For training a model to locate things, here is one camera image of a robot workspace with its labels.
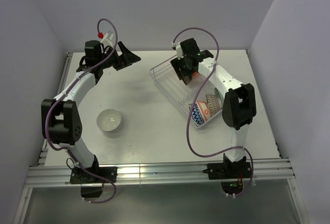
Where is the brown glazed bowl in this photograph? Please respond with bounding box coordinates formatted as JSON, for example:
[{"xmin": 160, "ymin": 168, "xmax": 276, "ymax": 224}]
[{"xmin": 180, "ymin": 72, "xmax": 193, "ymax": 85}]

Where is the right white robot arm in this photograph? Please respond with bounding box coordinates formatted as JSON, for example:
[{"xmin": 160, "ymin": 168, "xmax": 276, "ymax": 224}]
[{"xmin": 171, "ymin": 38, "xmax": 257, "ymax": 178}]

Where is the aluminium frame rail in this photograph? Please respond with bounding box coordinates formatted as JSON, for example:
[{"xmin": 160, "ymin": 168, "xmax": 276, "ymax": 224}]
[{"xmin": 24, "ymin": 159, "xmax": 295, "ymax": 188}]

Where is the brown geometric patterned bowl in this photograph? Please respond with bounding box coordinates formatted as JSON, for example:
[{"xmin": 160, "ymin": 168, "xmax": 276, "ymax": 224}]
[{"xmin": 205, "ymin": 94, "xmax": 222, "ymax": 116}]

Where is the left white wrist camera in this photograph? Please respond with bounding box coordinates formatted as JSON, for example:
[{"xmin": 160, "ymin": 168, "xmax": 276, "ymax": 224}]
[{"xmin": 97, "ymin": 31, "xmax": 114, "ymax": 50}]

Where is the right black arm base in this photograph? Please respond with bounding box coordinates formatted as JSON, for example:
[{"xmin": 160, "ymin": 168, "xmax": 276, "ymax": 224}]
[{"xmin": 203, "ymin": 161, "xmax": 254, "ymax": 198}]

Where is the white wire dish rack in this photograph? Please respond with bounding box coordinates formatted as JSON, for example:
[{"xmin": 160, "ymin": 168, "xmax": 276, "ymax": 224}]
[{"xmin": 149, "ymin": 56, "xmax": 222, "ymax": 129}]

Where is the plain white bowl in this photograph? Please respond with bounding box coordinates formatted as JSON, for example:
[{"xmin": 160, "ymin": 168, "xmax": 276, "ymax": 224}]
[{"xmin": 96, "ymin": 109, "xmax": 122, "ymax": 132}]

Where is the red blue patterned bowl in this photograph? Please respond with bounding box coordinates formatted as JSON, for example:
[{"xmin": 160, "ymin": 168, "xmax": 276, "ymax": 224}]
[{"xmin": 189, "ymin": 103, "xmax": 204, "ymax": 125}]

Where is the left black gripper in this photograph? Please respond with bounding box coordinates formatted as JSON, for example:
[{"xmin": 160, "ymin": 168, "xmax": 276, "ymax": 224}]
[{"xmin": 98, "ymin": 42, "xmax": 141, "ymax": 71}]

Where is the pale green ribbed bowl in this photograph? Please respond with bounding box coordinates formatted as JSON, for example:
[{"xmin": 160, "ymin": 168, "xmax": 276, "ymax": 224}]
[{"xmin": 214, "ymin": 88, "xmax": 224, "ymax": 107}]

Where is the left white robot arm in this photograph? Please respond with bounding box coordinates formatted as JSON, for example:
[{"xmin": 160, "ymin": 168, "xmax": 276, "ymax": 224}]
[{"xmin": 41, "ymin": 40, "xmax": 141, "ymax": 182}]

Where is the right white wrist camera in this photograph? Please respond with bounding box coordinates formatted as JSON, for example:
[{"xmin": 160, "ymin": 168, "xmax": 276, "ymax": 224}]
[{"xmin": 171, "ymin": 42, "xmax": 184, "ymax": 59}]

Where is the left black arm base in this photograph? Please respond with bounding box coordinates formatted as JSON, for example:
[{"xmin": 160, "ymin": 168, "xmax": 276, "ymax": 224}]
[{"xmin": 70, "ymin": 167, "xmax": 118, "ymax": 200}]

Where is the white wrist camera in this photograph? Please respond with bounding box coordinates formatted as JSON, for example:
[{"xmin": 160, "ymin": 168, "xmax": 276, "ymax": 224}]
[
  {"xmin": 171, "ymin": 42, "xmax": 184, "ymax": 59},
  {"xmin": 97, "ymin": 31, "xmax": 114, "ymax": 50}
]

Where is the orange floral patterned bowl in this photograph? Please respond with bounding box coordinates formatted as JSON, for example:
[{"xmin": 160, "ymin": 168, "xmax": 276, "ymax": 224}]
[{"xmin": 196, "ymin": 100, "xmax": 212, "ymax": 122}]

